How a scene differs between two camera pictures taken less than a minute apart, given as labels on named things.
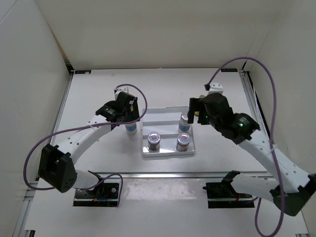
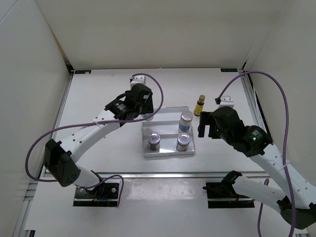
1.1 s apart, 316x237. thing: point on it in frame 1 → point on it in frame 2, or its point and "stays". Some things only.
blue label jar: [131, 128] → [147, 115]
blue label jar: [183, 126] stays
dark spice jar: [154, 141] stays
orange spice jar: [183, 141] stays
